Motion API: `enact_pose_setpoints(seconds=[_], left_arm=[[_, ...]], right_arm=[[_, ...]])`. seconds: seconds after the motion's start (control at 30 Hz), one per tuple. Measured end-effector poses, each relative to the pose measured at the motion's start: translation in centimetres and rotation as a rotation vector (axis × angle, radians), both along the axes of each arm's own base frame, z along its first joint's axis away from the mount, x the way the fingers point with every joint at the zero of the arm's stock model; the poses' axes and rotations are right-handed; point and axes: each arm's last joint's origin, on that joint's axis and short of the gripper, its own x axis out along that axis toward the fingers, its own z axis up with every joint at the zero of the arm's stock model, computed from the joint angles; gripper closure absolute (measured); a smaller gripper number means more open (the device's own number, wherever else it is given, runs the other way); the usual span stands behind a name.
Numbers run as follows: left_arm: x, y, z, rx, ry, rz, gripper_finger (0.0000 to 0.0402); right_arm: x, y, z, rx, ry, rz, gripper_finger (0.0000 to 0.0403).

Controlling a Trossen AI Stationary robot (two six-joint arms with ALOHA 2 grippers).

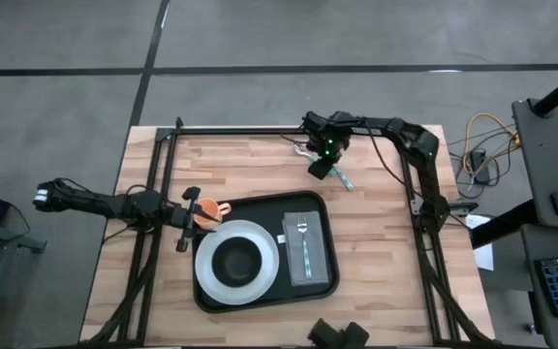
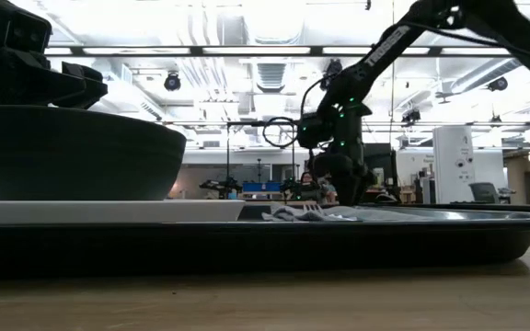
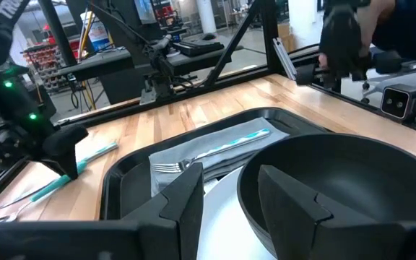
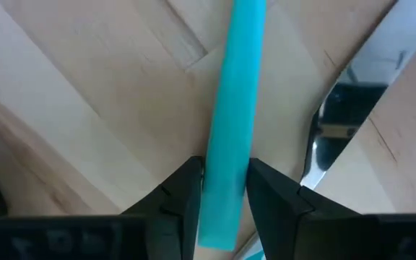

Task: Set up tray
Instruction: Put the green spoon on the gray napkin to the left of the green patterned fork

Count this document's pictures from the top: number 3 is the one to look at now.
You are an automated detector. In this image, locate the black table-level camera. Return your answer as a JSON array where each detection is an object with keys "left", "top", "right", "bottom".
[{"left": 380, "top": 83, "right": 416, "bottom": 130}]

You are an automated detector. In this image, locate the desktop monitor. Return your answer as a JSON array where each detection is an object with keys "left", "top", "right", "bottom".
[{"left": 133, "top": 0, "right": 159, "bottom": 25}]

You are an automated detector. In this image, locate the knife with striped handle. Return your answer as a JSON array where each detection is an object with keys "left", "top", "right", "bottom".
[{"left": 0, "top": 141, "right": 119, "bottom": 210}]

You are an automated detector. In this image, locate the spoon with teal handle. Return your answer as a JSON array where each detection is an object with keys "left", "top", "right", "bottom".
[{"left": 0, "top": 160, "right": 89, "bottom": 227}]

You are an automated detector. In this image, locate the dark desk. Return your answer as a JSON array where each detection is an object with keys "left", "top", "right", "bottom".
[{"left": 164, "top": 43, "right": 245, "bottom": 79}]

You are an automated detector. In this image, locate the white plate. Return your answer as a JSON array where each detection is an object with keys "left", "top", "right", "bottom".
[{"left": 196, "top": 166, "right": 277, "bottom": 260}]

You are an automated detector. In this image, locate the person's forearm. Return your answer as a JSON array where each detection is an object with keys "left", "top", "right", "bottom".
[{"left": 355, "top": 0, "right": 397, "bottom": 59}]

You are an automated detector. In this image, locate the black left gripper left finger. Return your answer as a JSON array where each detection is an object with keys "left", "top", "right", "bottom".
[{"left": 121, "top": 162, "right": 206, "bottom": 260}]

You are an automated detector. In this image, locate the blue and white container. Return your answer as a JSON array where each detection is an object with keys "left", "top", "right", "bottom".
[{"left": 80, "top": 10, "right": 112, "bottom": 51}]

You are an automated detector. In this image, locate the black bowl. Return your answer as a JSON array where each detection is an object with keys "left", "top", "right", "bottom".
[{"left": 236, "top": 132, "right": 416, "bottom": 259}]

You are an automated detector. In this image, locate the red bin shelf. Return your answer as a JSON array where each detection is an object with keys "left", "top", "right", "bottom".
[{"left": 20, "top": 38, "right": 82, "bottom": 93}]

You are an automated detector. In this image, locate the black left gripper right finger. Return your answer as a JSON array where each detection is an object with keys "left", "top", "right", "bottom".
[{"left": 257, "top": 165, "right": 404, "bottom": 260}]

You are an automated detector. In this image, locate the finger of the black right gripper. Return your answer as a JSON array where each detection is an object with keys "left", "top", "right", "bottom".
[{"left": 43, "top": 146, "right": 80, "bottom": 181}]

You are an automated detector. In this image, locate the person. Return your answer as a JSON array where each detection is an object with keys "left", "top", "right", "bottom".
[{"left": 318, "top": 0, "right": 416, "bottom": 69}]

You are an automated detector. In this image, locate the silver aluminium bracket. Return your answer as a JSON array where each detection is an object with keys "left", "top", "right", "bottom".
[{"left": 272, "top": 37, "right": 299, "bottom": 82}]

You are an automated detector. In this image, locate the black round pole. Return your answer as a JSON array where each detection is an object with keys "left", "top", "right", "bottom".
[{"left": 38, "top": 0, "right": 79, "bottom": 68}]

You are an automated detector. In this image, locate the fork with striped handle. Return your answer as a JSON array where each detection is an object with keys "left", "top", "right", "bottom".
[{"left": 150, "top": 128, "right": 272, "bottom": 174}]

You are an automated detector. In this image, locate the brown cardboard box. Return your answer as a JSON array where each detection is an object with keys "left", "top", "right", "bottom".
[{"left": 278, "top": 22, "right": 299, "bottom": 53}]

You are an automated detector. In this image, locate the grey cloth napkin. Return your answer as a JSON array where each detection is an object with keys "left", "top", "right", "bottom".
[{"left": 148, "top": 116, "right": 290, "bottom": 198}]

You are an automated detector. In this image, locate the black plastic tray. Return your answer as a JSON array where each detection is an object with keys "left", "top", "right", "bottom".
[{"left": 99, "top": 106, "right": 328, "bottom": 221}]

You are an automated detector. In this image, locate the black aluminium table frame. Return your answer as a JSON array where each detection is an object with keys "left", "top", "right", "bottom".
[{"left": 0, "top": 0, "right": 416, "bottom": 217}]

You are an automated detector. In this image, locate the yellow cable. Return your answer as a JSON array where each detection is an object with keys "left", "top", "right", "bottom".
[{"left": 79, "top": 9, "right": 99, "bottom": 111}]

